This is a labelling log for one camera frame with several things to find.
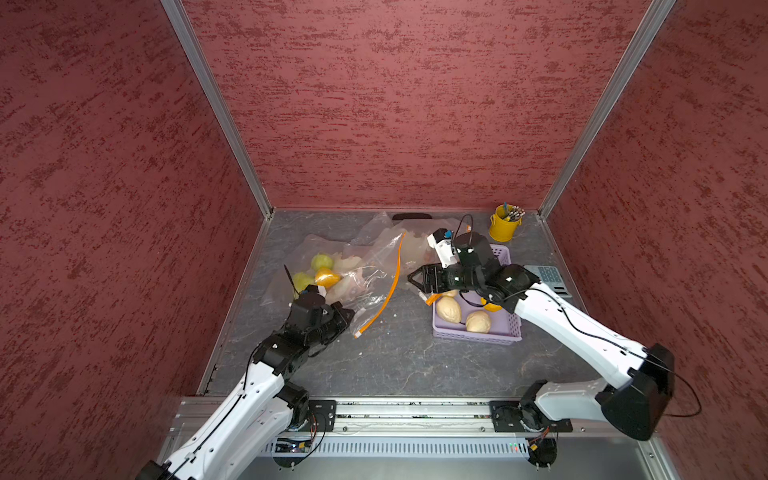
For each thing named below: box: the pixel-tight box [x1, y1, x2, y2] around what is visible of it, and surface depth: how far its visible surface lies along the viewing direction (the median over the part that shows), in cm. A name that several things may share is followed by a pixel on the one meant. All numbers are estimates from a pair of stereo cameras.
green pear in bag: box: [311, 253, 334, 271], surface depth 100 cm
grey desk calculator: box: [524, 265, 573, 298], surface depth 102 cm
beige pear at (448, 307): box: [436, 289, 461, 324], surface depth 89 cm
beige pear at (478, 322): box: [465, 310, 491, 334], surface depth 87 cm
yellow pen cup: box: [489, 204, 523, 242], surface depth 111 cm
